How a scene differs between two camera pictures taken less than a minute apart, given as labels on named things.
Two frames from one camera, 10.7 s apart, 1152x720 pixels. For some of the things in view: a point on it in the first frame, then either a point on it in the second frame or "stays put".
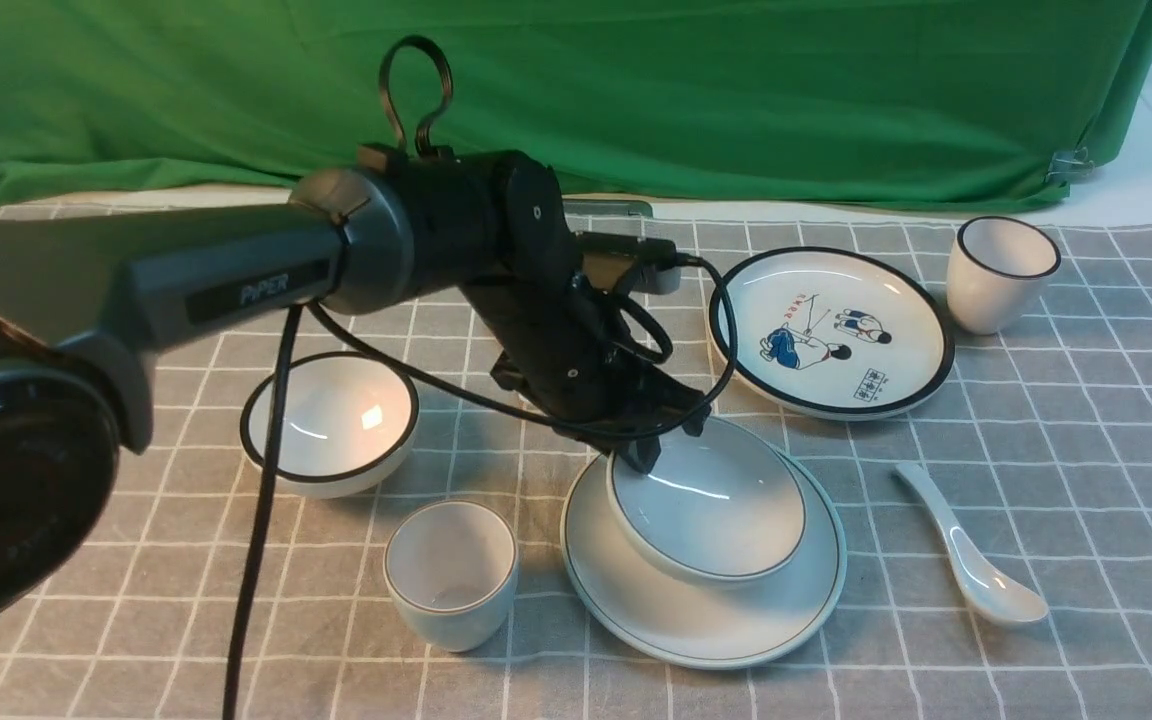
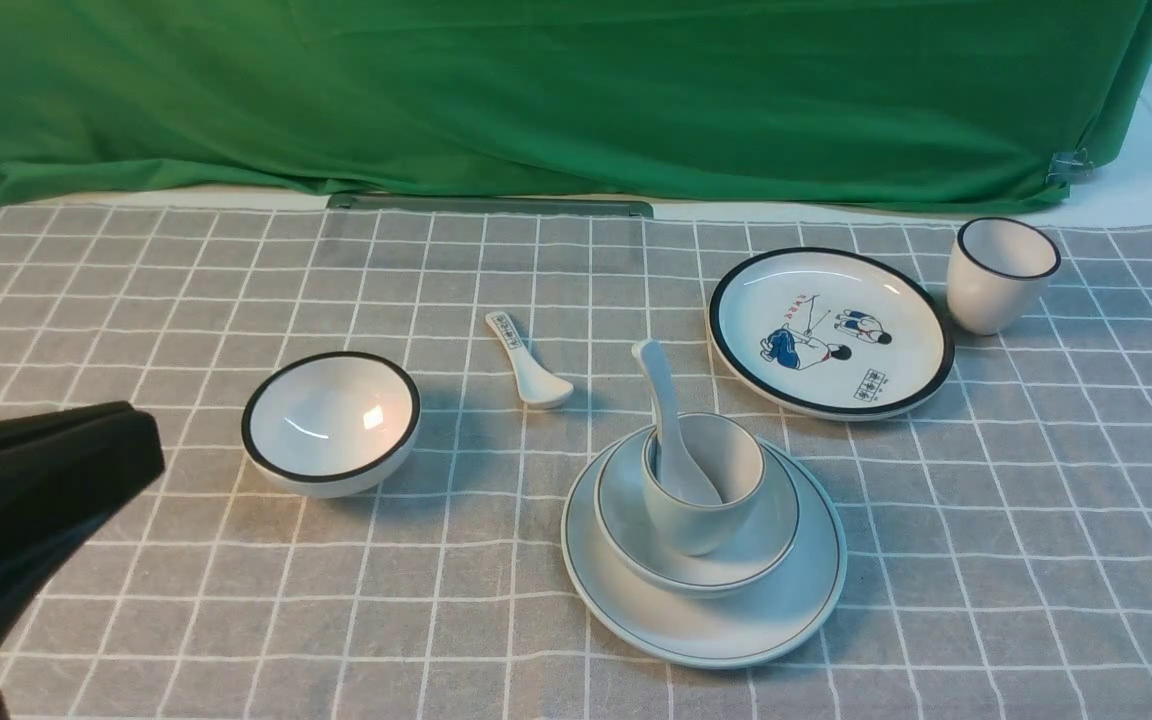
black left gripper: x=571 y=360 -> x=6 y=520
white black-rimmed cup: x=993 y=270 stays put
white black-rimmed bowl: x=348 y=425 stays put
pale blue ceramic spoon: x=989 y=592 -> x=679 y=478
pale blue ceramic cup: x=451 y=569 -> x=726 y=459
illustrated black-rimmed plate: x=833 y=333 stays put
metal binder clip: x=1071 y=164 stays put
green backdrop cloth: x=983 y=105 stays put
